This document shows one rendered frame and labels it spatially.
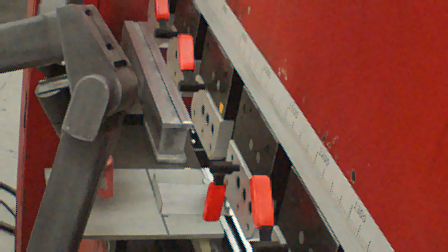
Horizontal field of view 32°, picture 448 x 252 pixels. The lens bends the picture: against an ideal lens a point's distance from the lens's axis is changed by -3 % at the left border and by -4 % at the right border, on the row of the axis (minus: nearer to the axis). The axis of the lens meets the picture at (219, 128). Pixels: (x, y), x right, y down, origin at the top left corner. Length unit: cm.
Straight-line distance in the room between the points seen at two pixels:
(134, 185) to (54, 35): 50
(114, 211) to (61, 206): 35
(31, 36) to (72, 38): 5
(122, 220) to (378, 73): 60
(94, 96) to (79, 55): 5
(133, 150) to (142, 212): 41
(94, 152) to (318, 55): 27
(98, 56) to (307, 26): 24
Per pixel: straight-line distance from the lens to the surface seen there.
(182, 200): 131
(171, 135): 162
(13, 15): 447
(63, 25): 88
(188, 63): 127
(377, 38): 77
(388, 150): 75
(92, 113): 86
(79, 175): 91
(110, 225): 123
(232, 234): 127
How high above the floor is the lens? 174
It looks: 29 degrees down
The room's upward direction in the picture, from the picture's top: 11 degrees clockwise
